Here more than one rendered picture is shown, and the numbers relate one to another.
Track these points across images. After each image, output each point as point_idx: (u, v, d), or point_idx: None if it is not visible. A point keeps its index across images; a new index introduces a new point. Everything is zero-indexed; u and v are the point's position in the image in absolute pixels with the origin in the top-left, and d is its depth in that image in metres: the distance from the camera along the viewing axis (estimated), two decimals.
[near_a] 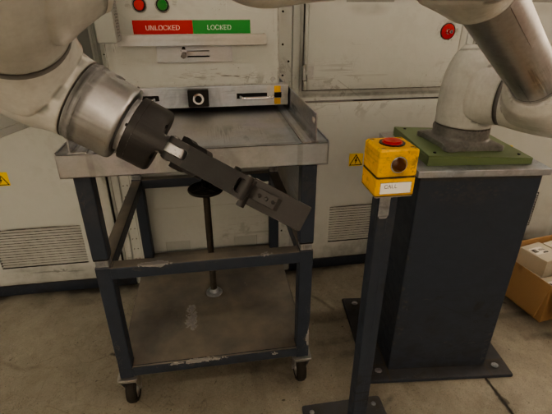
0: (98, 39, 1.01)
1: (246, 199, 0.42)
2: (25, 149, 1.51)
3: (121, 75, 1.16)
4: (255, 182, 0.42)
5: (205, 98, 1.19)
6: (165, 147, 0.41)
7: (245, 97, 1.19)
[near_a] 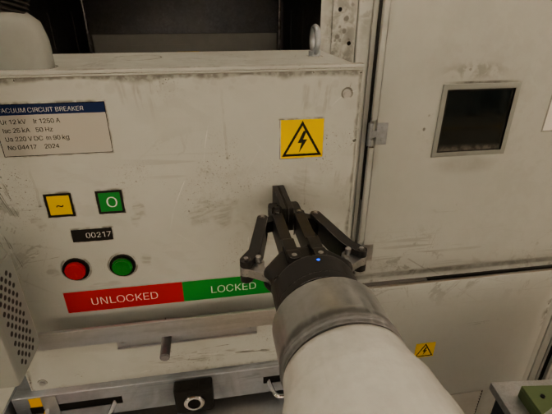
0: None
1: (274, 213, 0.48)
2: None
3: (51, 372, 0.62)
4: None
5: (208, 398, 0.65)
6: (240, 269, 0.39)
7: (280, 396, 0.65)
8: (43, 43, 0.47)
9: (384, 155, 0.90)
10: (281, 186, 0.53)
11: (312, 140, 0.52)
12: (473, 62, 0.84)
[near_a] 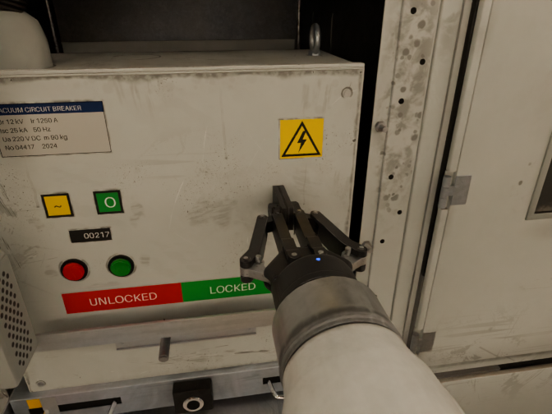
0: None
1: (274, 213, 0.48)
2: None
3: (49, 373, 0.61)
4: None
5: (207, 399, 0.64)
6: (240, 269, 0.39)
7: (280, 397, 0.65)
8: (40, 43, 0.46)
9: (462, 218, 0.63)
10: (281, 186, 0.53)
11: (312, 140, 0.52)
12: None
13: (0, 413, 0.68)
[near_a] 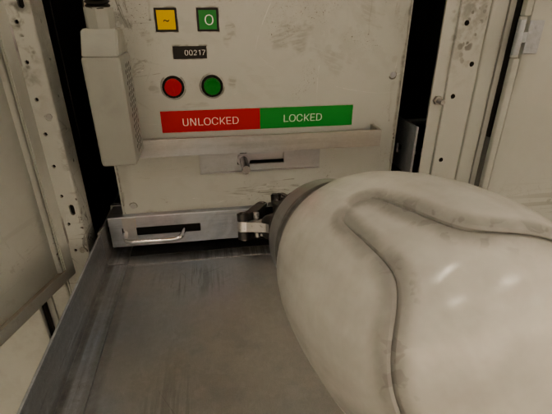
0: (103, 161, 0.56)
1: (273, 202, 0.48)
2: None
3: (141, 195, 0.71)
4: None
5: None
6: (237, 225, 0.38)
7: None
8: None
9: (532, 70, 0.65)
10: (280, 192, 0.54)
11: None
12: None
13: (79, 269, 0.70)
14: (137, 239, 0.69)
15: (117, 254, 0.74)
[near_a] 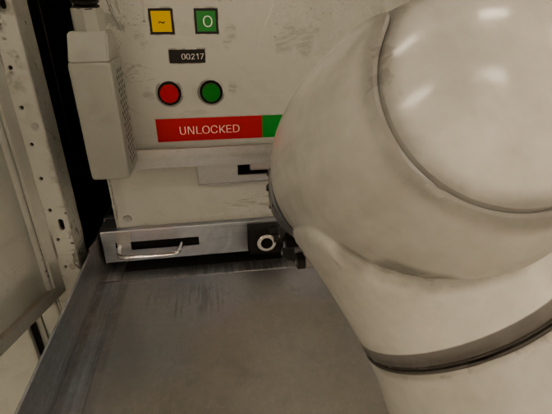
0: (93, 174, 0.52)
1: None
2: None
3: (136, 208, 0.66)
4: None
5: None
6: None
7: None
8: None
9: None
10: None
11: None
12: None
13: (70, 287, 0.66)
14: (131, 255, 0.65)
15: (110, 269, 0.70)
